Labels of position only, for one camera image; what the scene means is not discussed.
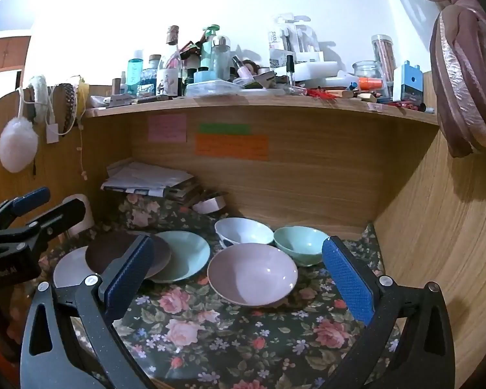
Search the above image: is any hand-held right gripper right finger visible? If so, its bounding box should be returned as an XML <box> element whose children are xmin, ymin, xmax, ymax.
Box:
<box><xmin>321</xmin><ymin>235</ymin><xmax>456</xmax><ymax>389</ymax></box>

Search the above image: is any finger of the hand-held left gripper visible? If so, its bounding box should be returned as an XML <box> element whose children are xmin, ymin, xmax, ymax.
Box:
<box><xmin>8</xmin><ymin>200</ymin><xmax>87</xmax><ymax>249</ymax></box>
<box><xmin>0</xmin><ymin>187</ymin><xmax>51</xmax><ymax>232</ymax></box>

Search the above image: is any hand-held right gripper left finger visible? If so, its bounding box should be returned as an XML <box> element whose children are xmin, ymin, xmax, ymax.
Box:
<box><xmin>20</xmin><ymin>234</ymin><xmax>155</xmax><ymax>389</ymax></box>

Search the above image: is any brown plate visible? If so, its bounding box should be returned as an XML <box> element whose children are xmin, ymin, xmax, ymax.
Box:
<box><xmin>85</xmin><ymin>232</ymin><xmax>173</xmax><ymax>280</ymax></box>

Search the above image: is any white plate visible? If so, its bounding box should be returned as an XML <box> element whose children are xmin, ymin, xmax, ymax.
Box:
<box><xmin>52</xmin><ymin>246</ymin><xmax>102</xmax><ymax>290</ymax></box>

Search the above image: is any light green bowl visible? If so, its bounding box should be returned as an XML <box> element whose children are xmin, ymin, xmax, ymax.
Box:
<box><xmin>273</xmin><ymin>226</ymin><xmax>330</xmax><ymax>267</ymax></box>

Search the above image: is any light green plate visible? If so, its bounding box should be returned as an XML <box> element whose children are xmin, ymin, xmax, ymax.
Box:
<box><xmin>146</xmin><ymin>231</ymin><xmax>211</xmax><ymax>284</ymax></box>

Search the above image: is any pink bowl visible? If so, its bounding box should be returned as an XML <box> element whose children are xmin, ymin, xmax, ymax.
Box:
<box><xmin>207</xmin><ymin>243</ymin><xmax>299</xmax><ymax>308</ymax></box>

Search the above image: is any white bowl with dark print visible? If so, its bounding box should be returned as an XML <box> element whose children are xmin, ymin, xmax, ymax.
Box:
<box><xmin>214</xmin><ymin>217</ymin><xmax>275</xmax><ymax>249</ymax></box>

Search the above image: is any pink mug with lid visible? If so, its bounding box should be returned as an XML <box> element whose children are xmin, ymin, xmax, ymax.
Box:
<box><xmin>62</xmin><ymin>194</ymin><xmax>95</xmax><ymax>238</ymax></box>

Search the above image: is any white fluffy puff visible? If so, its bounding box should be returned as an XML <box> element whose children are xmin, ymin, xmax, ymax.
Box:
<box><xmin>0</xmin><ymin>117</ymin><xmax>39</xmax><ymax>173</ymax></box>

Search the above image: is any stack of white papers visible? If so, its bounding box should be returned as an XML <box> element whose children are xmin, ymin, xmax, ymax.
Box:
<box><xmin>101</xmin><ymin>161</ymin><xmax>195</xmax><ymax>193</ymax></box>

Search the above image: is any stack of booklets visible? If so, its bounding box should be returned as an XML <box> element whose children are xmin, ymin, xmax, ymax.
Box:
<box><xmin>162</xmin><ymin>184</ymin><xmax>206</xmax><ymax>208</ymax></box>

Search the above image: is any dark beaded headband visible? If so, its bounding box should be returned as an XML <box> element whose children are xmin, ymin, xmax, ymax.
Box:
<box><xmin>61</xmin><ymin>83</ymin><xmax>78</xmax><ymax>134</ymax></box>

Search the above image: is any small white box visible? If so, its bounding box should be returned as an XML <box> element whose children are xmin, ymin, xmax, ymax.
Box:
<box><xmin>192</xmin><ymin>195</ymin><xmax>227</xmax><ymax>215</ymax></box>

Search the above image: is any dark floral cloth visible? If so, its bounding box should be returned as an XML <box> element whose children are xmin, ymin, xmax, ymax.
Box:
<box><xmin>36</xmin><ymin>192</ymin><xmax>401</xmax><ymax>389</ymax></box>

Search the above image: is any yellow hanging item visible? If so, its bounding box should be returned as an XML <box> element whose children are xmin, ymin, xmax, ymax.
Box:
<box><xmin>77</xmin><ymin>75</ymin><xmax>90</xmax><ymax>119</ymax></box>

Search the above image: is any pink sticky note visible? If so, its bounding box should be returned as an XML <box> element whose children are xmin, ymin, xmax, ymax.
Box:
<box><xmin>148</xmin><ymin>113</ymin><xmax>188</xmax><ymax>143</ymax></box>

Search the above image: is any brown wooden cabinet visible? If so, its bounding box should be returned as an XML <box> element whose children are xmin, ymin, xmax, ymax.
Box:
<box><xmin>0</xmin><ymin>34</ymin><xmax>31</xmax><ymax>76</ymax></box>

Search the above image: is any blue liquid bottle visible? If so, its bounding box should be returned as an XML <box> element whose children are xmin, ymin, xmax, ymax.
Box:
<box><xmin>126</xmin><ymin>50</ymin><xmax>145</xmax><ymax>96</ymax></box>

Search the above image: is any blue glass jar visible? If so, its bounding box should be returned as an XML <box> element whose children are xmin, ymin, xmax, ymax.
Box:
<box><xmin>140</xmin><ymin>68</ymin><xmax>158</xmax><ymax>96</ymax></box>

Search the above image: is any orange sticky note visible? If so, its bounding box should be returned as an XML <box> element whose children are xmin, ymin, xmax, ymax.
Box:
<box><xmin>195</xmin><ymin>134</ymin><xmax>269</xmax><ymax>160</ymax></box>

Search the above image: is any green sticky note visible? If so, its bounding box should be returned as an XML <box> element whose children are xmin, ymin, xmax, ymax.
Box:
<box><xmin>198</xmin><ymin>124</ymin><xmax>252</xmax><ymax>135</ymax></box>

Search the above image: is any glass bottle with cork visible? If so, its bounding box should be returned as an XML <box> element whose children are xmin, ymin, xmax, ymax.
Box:
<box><xmin>161</xmin><ymin>26</ymin><xmax>184</xmax><ymax>98</ymax></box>

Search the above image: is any transparent plastic box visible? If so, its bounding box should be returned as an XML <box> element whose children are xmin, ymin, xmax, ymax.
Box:
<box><xmin>185</xmin><ymin>80</ymin><xmax>244</xmax><ymax>98</ymax></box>

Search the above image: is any blue and white box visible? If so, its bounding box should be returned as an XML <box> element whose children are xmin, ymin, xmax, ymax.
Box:
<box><xmin>393</xmin><ymin>61</ymin><xmax>425</xmax><ymax>104</ymax></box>

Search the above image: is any white desk organizer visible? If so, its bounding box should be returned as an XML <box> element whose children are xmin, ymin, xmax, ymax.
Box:
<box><xmin>269</xmin><ymin>14</ymin><xmax>341</xmax><ymax>79</ymax></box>

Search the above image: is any clear bottle with silver cap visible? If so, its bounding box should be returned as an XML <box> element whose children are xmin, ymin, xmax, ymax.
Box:
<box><xmin>211</xmin><ymin>36</ymin><xmax>231</xmax><ymax>82</ymax></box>

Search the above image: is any green pump bottle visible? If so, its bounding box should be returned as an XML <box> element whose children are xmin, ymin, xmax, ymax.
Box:
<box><xmin>200</xmin><ymin>24</ymin><xmax>220</xmax><ymax>70</ymax></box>

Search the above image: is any clear canister of pencils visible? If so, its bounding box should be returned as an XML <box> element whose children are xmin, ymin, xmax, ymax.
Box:
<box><xmin>370</xmin><ymin>34</ymin><xmax>398</xmax><ymax>90</ymax></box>

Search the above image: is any small pink bottle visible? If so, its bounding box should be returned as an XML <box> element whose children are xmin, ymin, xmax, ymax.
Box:
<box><xmin>232</xmin><ymin>56</ymin><xmax>254</xmax><ymax>84</ymax></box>

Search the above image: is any brown curtain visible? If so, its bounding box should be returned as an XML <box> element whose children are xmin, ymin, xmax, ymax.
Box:
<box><xmin>366</xmin><ymin>0</ymin><xmax>486</xmax><ymax>159</ymax></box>

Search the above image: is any pink earphone cable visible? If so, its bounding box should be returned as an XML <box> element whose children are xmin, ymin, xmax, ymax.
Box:
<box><xmin>78</xmin><ymin>121</ymin><xmax>90</xmax><ymax>181</ymax></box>

